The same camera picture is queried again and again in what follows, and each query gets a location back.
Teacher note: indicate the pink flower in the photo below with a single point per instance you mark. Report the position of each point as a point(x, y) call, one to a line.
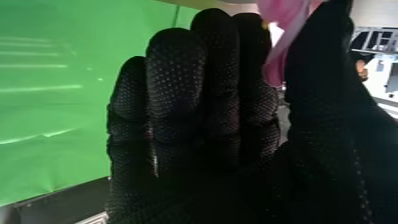
point(285, 15)

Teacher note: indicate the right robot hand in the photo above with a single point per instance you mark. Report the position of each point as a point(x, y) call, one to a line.
point(237, 150)

